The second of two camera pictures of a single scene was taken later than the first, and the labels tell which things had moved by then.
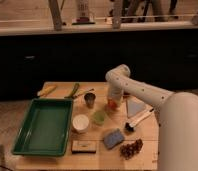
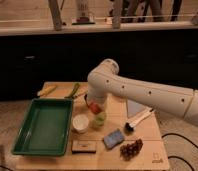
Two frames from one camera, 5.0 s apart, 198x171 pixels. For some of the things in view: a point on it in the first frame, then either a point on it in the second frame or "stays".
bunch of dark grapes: [130, 150] stays
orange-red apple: [111, 105] to [94, 107]
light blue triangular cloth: [134, 106] stays
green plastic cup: [99, 118] stays
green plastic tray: [45, 130] stays
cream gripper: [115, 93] to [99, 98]
